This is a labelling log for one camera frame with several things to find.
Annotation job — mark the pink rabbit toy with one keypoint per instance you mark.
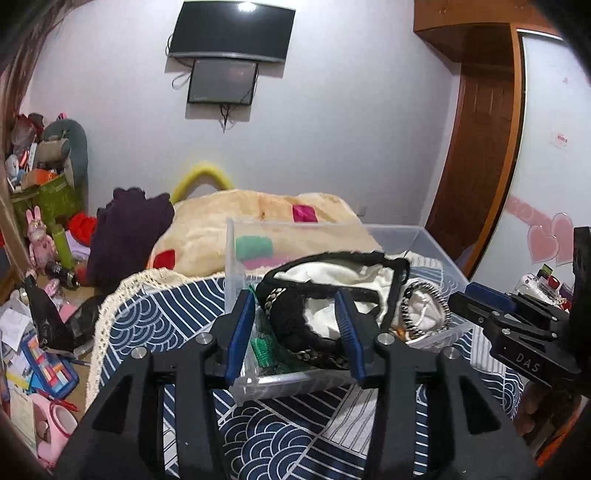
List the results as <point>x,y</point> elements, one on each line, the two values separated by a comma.
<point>42,248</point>

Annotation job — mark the blue white patterned tablecloth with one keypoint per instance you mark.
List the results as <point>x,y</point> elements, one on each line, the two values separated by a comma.
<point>320,435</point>

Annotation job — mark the green knitted glove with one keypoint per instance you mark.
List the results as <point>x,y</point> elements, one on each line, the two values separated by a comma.
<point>271,358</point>

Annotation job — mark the small wall monitor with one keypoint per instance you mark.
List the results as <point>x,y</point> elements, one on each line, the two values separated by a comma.
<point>222,82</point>

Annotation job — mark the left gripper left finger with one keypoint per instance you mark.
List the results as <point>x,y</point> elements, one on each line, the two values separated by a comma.
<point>121,434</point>

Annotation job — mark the wooden overhead cabinet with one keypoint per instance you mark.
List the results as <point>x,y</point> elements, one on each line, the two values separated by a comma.
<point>477,32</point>

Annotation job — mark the red cloth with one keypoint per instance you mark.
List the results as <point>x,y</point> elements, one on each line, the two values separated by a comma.
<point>82,228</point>

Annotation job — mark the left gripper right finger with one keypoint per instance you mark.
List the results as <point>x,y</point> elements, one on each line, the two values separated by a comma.
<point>469,434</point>

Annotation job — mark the white sliding wardrobe door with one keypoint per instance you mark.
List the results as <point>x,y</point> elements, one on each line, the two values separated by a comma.
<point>549,194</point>

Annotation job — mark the yellow curved tube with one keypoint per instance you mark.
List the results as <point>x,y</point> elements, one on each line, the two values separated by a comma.
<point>201,173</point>

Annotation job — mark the green cardboard box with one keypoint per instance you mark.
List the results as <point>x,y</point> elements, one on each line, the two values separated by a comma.
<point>56,199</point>

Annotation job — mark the large wall television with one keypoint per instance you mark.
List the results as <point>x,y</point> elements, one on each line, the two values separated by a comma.
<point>235,30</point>

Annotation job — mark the colourful pencil case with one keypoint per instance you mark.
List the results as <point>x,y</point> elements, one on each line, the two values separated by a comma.
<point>50,373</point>

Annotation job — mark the green bottle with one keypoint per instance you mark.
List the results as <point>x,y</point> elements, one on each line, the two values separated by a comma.
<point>63,251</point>

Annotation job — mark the clear plastic storage box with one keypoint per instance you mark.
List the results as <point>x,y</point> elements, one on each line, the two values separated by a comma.
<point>428,261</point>

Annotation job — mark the brown wooden door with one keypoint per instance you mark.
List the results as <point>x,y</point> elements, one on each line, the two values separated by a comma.
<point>474,162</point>

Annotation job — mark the beige patchwork blanket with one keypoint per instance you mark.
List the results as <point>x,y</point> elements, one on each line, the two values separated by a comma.
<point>276,226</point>

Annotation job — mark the green plush dinosaur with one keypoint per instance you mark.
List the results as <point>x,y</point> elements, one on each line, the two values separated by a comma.
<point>63,147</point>

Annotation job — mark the brown striped curtain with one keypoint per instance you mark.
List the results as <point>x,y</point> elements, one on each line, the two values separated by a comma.
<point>25,27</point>

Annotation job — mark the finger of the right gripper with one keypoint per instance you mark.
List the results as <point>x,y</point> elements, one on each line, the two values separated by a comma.
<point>474,311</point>
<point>494,299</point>

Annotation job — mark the black white fabric bag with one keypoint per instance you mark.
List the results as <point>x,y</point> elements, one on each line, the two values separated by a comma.
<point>299,300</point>

